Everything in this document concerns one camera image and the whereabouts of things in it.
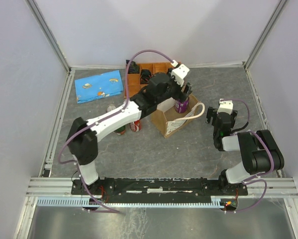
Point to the brown canvas bag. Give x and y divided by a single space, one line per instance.
168 121

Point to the wooden compartment tray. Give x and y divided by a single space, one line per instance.
133 80

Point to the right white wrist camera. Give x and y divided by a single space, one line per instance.
225 106

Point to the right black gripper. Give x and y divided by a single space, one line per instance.
211 112

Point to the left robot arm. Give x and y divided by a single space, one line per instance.
85 135

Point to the blue patterned cloth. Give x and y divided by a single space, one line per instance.
98 86

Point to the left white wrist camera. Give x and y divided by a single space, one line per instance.
179 72

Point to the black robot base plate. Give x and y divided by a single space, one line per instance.
154 191

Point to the blue slotted cable duct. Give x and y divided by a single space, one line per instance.
86 203

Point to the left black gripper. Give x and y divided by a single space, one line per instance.
180 95

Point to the black rolled tie middle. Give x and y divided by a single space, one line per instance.
145 76

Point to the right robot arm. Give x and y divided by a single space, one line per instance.
259 152

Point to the green glass bottle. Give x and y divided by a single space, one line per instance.
120 131

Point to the aluminium frame rail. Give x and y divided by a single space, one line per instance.
61 187

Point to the red soda can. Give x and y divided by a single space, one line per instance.
135 126
110 108

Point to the dark rolled tie top-left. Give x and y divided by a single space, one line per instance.
133 67

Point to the purple soda can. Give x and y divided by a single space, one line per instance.
181 107

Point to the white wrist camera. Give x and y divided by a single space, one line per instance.
179 72
225 106

